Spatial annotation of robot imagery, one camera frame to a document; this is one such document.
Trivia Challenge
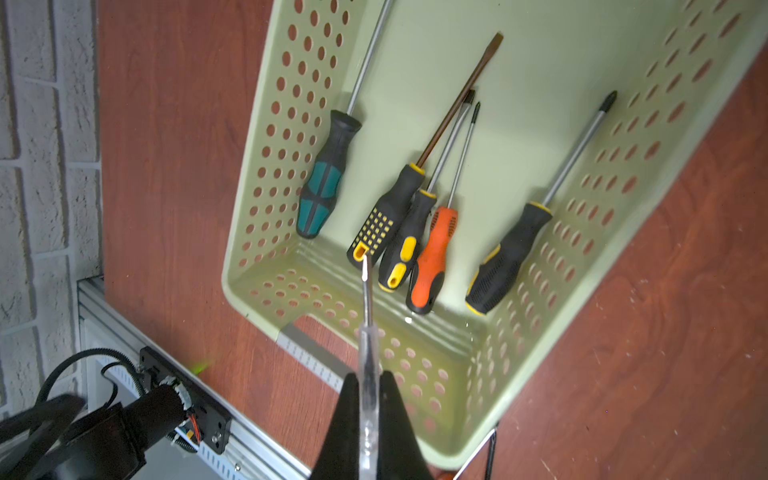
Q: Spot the green black screwdriver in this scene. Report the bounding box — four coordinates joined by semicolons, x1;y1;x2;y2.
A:
296;0;393;239

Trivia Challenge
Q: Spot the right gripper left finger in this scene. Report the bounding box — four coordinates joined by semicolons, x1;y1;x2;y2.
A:
309;373;360;480

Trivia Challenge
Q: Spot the black yellow small screwdriver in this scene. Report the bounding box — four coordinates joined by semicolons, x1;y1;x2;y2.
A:
378;89;476;292

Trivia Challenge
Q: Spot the light green plastic bin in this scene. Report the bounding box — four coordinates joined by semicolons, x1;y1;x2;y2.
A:
222;1;767;470

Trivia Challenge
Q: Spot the black yellow dotted screwdriver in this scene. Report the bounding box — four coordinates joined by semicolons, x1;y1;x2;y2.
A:
346;32;504;269

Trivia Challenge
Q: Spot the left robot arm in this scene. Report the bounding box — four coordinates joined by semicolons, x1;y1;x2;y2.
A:
1;348;202;479

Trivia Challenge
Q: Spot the orange handle screwdriver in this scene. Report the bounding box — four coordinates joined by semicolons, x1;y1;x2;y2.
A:
406;102;481;315

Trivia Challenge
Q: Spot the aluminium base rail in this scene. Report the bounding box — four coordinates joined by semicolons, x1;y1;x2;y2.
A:
77;277;310;479

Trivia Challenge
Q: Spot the clear handle tester screwdriver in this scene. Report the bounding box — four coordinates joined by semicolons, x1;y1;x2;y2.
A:
358;254;380;480

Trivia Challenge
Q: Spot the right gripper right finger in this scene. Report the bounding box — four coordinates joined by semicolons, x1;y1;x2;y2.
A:
377;371;433;480

